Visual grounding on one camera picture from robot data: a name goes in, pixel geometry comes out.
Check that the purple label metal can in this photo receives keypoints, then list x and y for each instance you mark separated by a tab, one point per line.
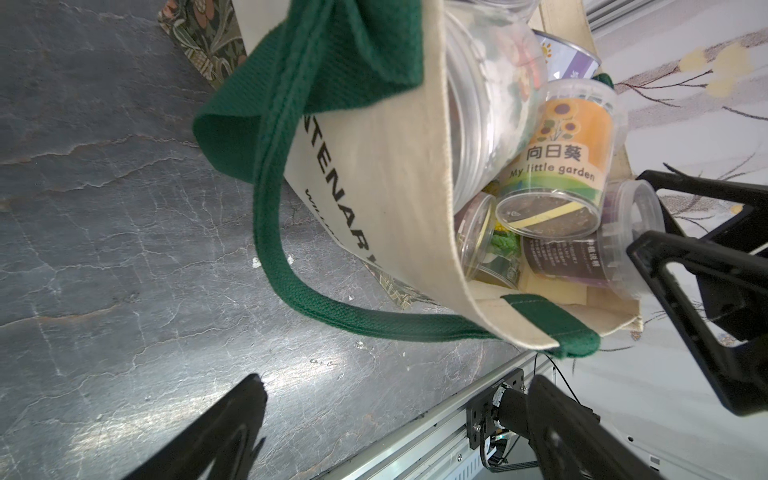
566	60

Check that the orange sunflower seed cup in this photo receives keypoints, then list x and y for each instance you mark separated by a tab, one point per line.
555	188

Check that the yellow green seed cup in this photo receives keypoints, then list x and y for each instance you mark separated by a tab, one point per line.
487	251

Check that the large strawberry label jar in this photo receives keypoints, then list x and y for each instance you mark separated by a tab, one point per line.
496	78

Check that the clear lid green seed cup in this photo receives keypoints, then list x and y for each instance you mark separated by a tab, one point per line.
600	259

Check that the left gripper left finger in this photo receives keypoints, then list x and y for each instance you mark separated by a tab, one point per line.
223	443

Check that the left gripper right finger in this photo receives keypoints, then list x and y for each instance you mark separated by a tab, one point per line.
570	443

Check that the cream canvas tote bag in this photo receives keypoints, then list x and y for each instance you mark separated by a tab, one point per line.
347	98

